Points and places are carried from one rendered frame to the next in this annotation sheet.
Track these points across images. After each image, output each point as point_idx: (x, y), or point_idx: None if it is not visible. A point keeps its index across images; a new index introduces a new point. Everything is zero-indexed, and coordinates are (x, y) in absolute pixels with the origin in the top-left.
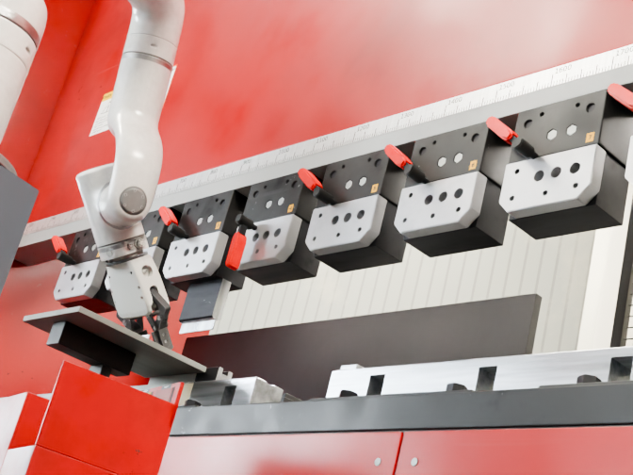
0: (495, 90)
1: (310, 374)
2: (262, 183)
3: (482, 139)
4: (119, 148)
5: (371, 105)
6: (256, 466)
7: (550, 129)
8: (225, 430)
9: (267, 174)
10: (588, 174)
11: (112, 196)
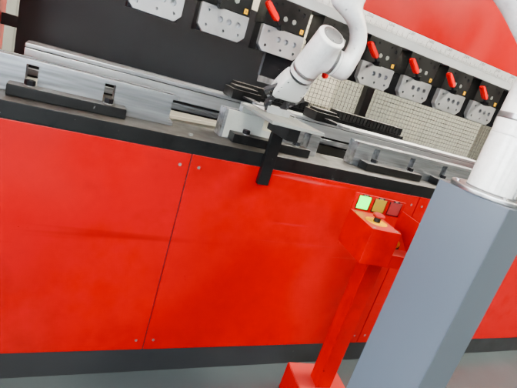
0: (445, 48)
1: None
2: (332, 20)
3: (436, 70)
4: (364, 43)
5: (398, 12)
6: None
7: (455, 81)
8: (355, 182)
9: (335, 15)
10: (460, 108)
11: (351, 72)
